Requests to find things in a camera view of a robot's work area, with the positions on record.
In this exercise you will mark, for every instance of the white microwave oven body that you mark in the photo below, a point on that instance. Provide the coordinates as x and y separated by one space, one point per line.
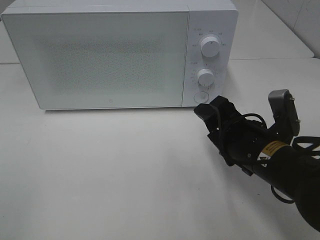
205 18

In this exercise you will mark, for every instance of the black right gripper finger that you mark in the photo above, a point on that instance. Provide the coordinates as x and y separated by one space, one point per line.
225 107
208 115

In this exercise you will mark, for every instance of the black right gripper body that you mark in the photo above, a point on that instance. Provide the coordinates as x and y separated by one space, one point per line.
242 139

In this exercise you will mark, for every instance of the round microwave door button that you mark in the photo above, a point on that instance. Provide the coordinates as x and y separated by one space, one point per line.
201 97

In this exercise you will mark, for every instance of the white microwave knob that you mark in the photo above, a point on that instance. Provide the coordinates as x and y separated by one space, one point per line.
205 77
210 46

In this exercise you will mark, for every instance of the white microwave door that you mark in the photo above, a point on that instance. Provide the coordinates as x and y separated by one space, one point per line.
102 60

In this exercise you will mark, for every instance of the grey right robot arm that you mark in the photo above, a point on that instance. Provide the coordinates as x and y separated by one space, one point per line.
289 163

